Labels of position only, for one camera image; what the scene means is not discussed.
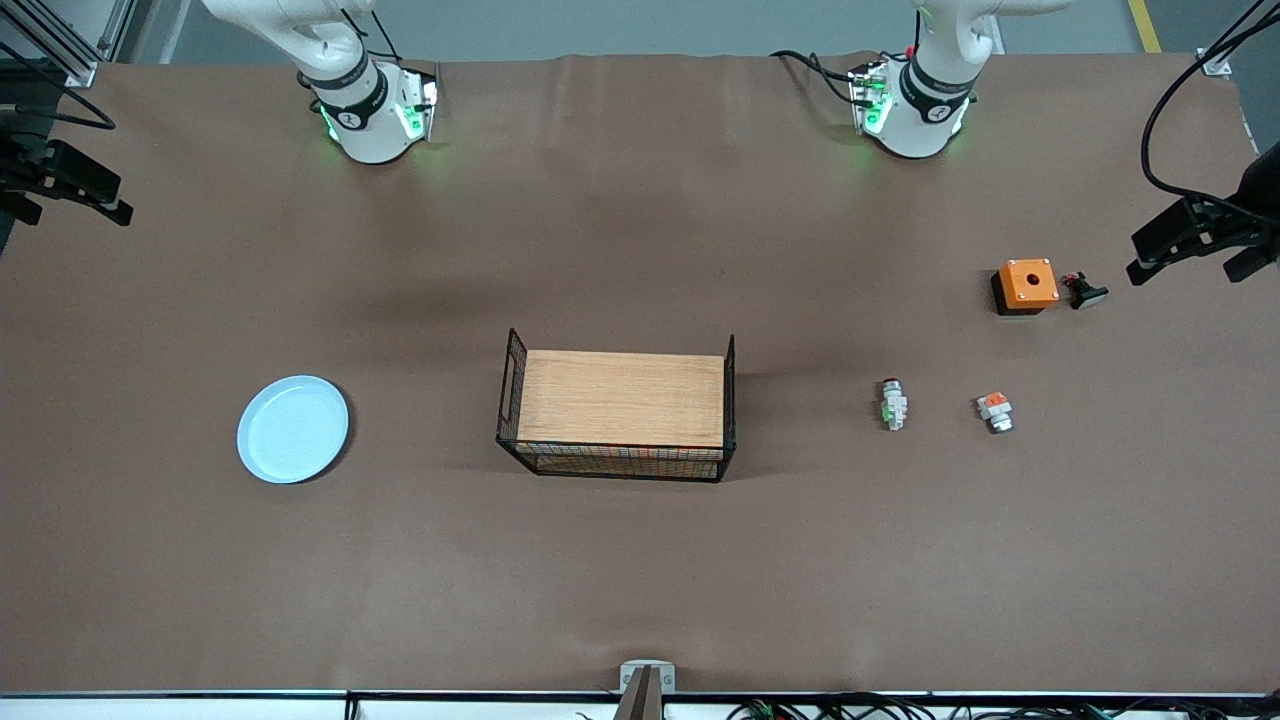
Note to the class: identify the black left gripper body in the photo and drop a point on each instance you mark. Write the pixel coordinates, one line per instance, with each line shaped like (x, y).
(1228, 222)

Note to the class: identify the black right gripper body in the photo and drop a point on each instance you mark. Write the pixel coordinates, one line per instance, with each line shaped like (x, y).
(32, 167)

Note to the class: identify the light blue round plate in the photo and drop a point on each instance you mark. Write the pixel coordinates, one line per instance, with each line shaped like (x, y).
(293, 430)

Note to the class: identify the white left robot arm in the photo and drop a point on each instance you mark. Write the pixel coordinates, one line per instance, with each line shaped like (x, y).
(930, 120)

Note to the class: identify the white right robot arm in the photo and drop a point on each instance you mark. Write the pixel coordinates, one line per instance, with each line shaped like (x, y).
(365, 130)

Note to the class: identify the black push button head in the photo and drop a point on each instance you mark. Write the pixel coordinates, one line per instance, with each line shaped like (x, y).
(1085, 293)

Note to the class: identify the orange button box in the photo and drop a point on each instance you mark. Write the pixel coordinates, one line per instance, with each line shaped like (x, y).
(1027, 284)

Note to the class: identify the white orange contact block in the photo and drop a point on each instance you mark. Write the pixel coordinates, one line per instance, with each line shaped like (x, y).
(995, 412)

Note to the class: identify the white table edge rail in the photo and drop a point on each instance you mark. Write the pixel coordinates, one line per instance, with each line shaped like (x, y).
(200, 708)

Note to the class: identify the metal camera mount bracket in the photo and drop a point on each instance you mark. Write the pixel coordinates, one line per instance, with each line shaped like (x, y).
(645, 690)

